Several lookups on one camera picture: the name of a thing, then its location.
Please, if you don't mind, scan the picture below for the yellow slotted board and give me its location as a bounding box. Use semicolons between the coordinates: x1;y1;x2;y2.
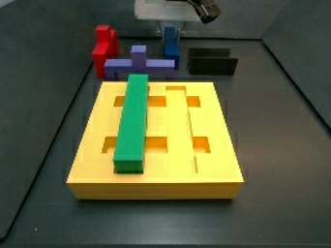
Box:
67;81;244;200

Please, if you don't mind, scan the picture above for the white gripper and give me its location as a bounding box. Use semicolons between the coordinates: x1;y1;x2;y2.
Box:
135;0;199;21

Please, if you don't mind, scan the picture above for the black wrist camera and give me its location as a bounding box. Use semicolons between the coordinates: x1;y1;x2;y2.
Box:
186;0;222;24

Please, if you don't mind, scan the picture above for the red cross-shaped block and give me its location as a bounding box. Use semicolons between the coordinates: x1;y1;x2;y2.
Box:
92;25;119;78

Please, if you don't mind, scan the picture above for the blue long block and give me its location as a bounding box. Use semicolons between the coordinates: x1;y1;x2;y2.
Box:
163;27;180;69

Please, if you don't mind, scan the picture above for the green long block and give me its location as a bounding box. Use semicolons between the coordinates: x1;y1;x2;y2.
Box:
112;75;148;173

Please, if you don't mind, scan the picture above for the black angle bracket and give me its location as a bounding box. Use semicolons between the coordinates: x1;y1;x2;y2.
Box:
187;47;238;76

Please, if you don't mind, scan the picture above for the purple cross-shaped block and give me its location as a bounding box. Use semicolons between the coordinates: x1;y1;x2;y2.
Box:
103;46;175;80

